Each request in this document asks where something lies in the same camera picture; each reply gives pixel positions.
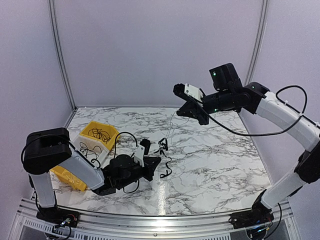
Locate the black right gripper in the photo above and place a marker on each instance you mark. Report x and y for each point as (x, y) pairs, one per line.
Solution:
(191, 109)

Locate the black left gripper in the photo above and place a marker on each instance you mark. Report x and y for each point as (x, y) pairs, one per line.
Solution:
(150, 167)

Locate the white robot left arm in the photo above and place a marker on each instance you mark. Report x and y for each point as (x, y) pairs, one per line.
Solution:
(47, 149)

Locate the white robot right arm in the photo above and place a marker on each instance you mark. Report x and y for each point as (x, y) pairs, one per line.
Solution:
(257, 99)

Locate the yellow bin far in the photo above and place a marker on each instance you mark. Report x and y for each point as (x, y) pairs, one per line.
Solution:
(104, 133)

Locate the yellow bin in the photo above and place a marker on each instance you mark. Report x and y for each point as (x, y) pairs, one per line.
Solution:
(104, 133)
(67, 177)

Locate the white bin middle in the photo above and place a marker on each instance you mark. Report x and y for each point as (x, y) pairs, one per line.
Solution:
(93, 150)

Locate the yellow bin near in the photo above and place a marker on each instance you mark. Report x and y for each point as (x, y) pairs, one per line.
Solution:
(67, 177)

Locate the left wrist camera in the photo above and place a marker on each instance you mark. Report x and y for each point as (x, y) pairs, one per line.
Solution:
(141, 150)

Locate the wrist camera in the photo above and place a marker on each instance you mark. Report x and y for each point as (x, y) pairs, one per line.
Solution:
(141, 150)
(186, 91)

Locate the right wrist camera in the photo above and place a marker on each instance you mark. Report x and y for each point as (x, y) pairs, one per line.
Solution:
(186, 91)

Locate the aluminium front rail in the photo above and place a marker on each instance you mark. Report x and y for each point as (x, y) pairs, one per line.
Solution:
(92, 225)

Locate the right aluminium corner post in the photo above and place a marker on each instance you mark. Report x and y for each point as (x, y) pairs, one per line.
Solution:
(258, 42)

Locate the aluminium corner post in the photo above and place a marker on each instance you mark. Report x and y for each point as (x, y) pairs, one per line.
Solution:
(258, 42)
(59, 53)

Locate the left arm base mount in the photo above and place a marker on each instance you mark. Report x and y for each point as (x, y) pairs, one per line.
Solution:
(58, 216)

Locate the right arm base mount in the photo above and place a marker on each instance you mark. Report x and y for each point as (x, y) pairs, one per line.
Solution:
(258, 214)

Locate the left aluminium corner post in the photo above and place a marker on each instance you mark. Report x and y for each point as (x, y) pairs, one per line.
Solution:
(59, 53)

